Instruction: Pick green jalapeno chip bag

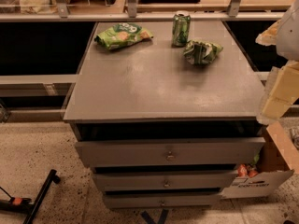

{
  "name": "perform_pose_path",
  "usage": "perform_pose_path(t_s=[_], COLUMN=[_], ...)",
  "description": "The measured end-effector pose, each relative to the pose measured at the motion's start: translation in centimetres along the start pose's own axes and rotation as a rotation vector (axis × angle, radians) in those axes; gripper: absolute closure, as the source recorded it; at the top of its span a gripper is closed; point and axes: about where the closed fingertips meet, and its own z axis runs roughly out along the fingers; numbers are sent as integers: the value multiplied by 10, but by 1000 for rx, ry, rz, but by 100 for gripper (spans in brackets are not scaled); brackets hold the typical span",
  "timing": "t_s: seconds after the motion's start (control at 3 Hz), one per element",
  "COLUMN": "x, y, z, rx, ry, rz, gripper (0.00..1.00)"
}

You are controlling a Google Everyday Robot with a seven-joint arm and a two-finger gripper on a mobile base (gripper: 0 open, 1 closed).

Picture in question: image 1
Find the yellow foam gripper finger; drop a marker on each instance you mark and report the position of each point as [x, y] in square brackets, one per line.
[269, 36]
[284, 92]

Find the green jalapeno chip bag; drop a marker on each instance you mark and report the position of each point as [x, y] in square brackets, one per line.
[201, 52]

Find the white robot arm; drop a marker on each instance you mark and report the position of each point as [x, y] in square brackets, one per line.
[287, 46]

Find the green snack bag with crackers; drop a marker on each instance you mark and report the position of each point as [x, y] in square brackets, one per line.
[121, 35]

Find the cardboard box with snacks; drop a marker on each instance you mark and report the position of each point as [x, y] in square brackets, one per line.
[278, 160]

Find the top grey drawer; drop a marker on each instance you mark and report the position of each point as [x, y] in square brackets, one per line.
[128, 153]

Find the grey drawer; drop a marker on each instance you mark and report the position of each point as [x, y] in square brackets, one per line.
[128, 153]
[164, 180]
[159, 200]

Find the orange snack packs in box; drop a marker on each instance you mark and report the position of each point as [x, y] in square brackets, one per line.
[246, 170]

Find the green soda can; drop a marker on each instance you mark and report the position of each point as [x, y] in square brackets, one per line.
[180, 30]

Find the grey drawer cabinet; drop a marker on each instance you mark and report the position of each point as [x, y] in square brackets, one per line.
[149, 91]

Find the bottom grey drawer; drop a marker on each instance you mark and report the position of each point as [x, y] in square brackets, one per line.
[159, 200]

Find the middle grey drawer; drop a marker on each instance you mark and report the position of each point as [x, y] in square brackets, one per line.
[164, 180]

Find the black tripod stand leg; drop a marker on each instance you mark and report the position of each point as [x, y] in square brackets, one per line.
[25, 205]

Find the metal railing frame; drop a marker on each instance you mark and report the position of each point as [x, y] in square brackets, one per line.
[37, 10]

